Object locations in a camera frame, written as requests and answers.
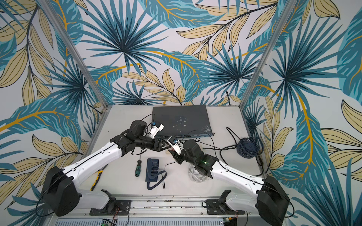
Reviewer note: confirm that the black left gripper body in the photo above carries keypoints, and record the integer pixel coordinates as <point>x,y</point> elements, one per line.
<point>147,142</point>

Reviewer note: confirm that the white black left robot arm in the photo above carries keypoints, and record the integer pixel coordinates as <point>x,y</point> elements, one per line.
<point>61,191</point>

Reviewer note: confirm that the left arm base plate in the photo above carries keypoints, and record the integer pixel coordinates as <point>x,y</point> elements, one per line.
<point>112,208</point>

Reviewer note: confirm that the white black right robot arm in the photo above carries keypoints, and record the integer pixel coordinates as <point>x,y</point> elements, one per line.
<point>266,196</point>

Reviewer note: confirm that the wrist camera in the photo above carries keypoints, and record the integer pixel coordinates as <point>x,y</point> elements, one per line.
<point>156,127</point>
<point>175,144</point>

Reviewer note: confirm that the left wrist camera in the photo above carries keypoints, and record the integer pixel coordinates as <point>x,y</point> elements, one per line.
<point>156,127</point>

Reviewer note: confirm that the navy blue desk fan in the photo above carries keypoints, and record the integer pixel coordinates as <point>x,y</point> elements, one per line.
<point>154,177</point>

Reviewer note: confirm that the white round desk fan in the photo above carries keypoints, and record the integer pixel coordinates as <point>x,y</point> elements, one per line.
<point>195,176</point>

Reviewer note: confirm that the yellow black pliers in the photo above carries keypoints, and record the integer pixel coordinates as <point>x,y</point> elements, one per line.
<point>98,177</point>

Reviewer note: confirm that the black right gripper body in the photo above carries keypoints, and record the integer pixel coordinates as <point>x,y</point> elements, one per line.
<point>177,155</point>

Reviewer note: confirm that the dark grey network switch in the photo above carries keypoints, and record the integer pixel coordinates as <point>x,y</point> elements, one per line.
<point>182,121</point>

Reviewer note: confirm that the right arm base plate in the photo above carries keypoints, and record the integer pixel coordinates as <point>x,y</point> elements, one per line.
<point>215,207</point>

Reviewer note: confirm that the green black screwdriver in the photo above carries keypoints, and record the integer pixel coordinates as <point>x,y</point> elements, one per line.
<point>138,167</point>

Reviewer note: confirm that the aluminium frame rail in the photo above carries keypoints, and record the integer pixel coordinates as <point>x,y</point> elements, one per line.
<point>158,210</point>

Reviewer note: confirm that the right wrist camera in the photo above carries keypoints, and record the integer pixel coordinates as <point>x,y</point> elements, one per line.
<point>175,144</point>

